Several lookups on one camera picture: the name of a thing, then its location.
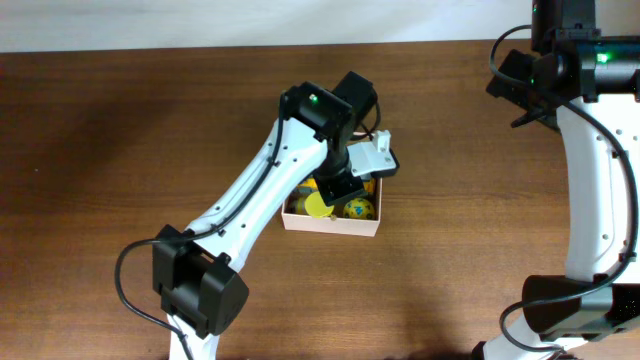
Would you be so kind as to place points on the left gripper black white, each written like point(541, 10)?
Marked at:
point(345, 182)

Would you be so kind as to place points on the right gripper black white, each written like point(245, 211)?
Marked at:
point(523, 116)

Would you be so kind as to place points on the yellow grey dump truck toy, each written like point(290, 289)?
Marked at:
point(306, 187)

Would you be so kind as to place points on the yellow grey mixer truck toy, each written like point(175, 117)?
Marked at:
point(369, 186)

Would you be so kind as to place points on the yellow wooden rattle drum toy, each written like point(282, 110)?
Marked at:
point(315, 207)

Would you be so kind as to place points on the yellow ball with blue letters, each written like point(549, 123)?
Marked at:
point(360, 209)

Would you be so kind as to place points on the yellow and grey ball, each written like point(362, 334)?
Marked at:
point(297, 206)

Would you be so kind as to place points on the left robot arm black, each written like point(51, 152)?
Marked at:
point(196, 272)

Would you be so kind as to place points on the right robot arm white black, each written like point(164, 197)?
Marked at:
point(598, 294)

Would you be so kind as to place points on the white cardboard box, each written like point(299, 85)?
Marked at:
point(339, 225)

